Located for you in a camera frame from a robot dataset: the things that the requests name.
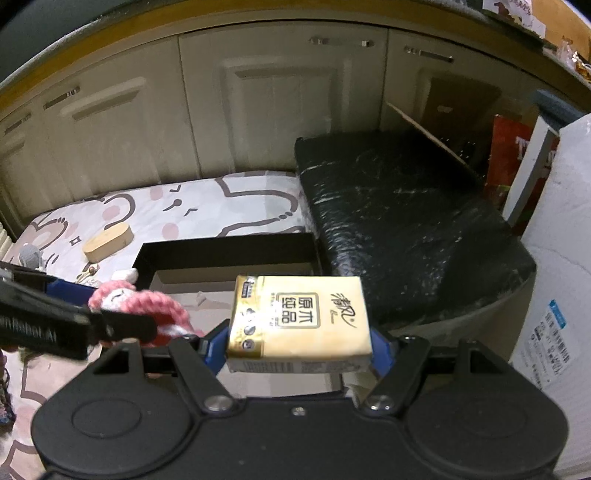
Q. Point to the pile of countertop clutter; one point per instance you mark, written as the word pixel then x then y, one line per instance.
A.
pixel 545 27

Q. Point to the rabbit print mat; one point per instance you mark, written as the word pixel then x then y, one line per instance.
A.
pixel 194 207

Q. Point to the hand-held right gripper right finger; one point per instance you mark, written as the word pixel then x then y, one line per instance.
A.
pixel 381 353

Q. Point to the yellow tissue pack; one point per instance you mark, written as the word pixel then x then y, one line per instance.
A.
pixel 300 323

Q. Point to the cream cabinet door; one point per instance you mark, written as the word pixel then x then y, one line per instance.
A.
pixel 21 175
pixel 286 106
pixel 120 138
pixel 415 87

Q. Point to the grey crochet toy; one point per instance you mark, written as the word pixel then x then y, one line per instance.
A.
pixel 30 256

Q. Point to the white radiator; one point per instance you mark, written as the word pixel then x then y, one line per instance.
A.
pixel 4 240

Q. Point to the dark multicolour knitted item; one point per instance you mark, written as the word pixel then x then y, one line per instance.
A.
pixel 5 392

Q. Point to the brown cardboard sheet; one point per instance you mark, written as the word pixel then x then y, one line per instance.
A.
pixel 461 106

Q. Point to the red printed box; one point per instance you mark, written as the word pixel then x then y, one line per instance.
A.
pixel 505 157

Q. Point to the cream kitchen cabinets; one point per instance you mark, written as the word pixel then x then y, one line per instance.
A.
pixel 138 27

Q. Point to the pink crochet toy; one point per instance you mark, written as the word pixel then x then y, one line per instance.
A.
pixel 138 300

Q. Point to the oval wooden box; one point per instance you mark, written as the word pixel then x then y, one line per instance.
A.
pixel 108 242

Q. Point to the small brown bead charm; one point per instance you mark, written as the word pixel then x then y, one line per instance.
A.
pixel 88 273

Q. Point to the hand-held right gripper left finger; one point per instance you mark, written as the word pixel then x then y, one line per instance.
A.
pixel 216 346

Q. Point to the black storage box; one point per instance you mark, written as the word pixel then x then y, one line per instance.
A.
pixel 221 251

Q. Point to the white foam board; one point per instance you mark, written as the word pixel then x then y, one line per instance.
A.
pixel 563 258

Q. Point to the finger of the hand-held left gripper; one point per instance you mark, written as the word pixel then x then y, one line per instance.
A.
pixel 69 290
pixel 124 326

